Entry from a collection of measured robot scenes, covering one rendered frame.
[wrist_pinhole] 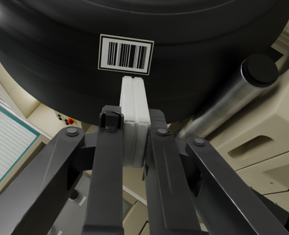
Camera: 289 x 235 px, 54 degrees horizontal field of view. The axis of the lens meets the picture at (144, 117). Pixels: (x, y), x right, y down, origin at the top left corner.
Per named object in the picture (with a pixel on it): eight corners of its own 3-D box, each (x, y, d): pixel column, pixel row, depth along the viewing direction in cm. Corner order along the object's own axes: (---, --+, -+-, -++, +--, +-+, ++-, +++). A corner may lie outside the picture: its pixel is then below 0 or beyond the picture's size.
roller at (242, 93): (171, 148, 65) (175, 130, 67) (189, 154, 66) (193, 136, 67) (242, 78, 33) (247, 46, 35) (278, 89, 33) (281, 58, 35)
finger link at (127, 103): (130, 168, 16) (116, 167, 16) (128, 112, 22) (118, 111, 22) (136, 121, 15) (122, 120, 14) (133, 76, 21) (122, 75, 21)
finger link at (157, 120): (151, 153, 13) (211, 158, 14) (144, 107, 18) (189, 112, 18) (146, 178, 14) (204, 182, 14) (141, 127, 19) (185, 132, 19)
